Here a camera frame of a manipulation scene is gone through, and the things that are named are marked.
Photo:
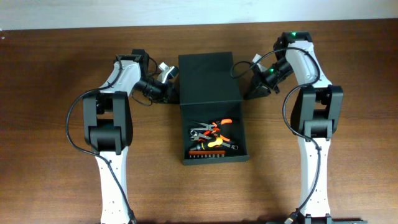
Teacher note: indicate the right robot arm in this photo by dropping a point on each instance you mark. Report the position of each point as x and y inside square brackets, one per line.
[314, 118]

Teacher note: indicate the black open gift box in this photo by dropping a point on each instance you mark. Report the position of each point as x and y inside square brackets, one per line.
[209, 94]

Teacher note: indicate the orange handled needle nose pliers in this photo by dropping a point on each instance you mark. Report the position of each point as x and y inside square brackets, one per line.
[214, 126]

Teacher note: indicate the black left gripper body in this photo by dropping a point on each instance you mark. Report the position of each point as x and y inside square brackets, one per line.
[171, 93]

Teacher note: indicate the orange socket bit holder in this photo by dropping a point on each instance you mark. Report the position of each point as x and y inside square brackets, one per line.
[205, 154]

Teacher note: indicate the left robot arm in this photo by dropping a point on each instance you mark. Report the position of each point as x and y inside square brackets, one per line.
[108, 125]

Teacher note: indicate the red handled cutting pliers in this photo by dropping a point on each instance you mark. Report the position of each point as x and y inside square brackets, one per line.
[213, 134]

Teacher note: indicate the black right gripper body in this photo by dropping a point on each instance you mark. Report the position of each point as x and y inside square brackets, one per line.
[259, 88]

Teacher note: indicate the yellow black screwdriver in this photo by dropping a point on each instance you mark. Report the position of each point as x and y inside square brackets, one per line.
[207, 145]

